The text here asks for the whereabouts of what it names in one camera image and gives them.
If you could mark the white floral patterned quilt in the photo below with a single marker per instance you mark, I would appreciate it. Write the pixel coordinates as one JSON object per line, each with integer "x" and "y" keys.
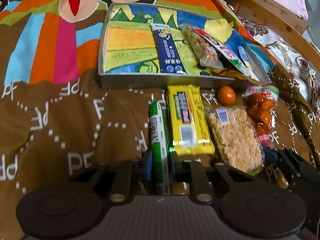
{"x": 289, "y": 58}

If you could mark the small orange tangerine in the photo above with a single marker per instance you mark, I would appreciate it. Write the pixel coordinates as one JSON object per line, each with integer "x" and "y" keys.
{"x": 226, "y": 95}

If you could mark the wooden bed frame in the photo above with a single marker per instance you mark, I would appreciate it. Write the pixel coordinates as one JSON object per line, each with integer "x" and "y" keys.
{"x": 282, "y": 21}

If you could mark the golden foil snack packet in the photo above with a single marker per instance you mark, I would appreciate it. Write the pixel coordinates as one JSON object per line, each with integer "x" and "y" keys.
{"x": 233, "y": 73}

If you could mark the green white stick packet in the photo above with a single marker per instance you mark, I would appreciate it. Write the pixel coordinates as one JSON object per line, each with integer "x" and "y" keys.
{"x": 160, "y": 174}

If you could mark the green white red snack bag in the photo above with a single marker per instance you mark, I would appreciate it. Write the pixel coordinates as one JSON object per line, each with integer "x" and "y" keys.
{"x": 227, "y": 53}

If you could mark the colourful picture tray box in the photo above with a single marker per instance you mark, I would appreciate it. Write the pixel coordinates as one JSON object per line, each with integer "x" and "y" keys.
{"x": 150, "y": 46}

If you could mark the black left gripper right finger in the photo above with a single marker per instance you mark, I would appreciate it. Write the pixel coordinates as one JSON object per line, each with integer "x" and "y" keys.
{"x": 194, "y": 174}

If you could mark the dark blue snack bar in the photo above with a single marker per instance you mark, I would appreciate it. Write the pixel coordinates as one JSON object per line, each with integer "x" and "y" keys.
{"x": 169, "y": 59}

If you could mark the clear puffed rice packet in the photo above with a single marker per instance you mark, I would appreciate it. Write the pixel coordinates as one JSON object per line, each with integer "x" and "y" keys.
{"x": 235, "y": 138}

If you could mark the orange red meat snack packet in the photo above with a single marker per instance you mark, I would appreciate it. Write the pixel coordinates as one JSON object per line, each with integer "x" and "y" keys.
{"x": 260, "y": 102}

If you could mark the yellow biscuit packet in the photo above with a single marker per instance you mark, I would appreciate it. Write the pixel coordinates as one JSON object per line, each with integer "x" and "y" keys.
{"x": 188, "y": 125}

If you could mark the clear nut snack packet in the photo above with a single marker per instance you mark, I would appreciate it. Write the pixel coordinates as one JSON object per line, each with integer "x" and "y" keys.
{"x": 203, "y": 50}

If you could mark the colourful monkey cartoon blanket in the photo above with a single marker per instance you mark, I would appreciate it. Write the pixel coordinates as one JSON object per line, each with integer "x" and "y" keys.
{"x": 55, "y": 119}

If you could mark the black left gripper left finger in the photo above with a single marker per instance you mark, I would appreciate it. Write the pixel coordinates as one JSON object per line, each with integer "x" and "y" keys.
{"x": 129, "y": 177}

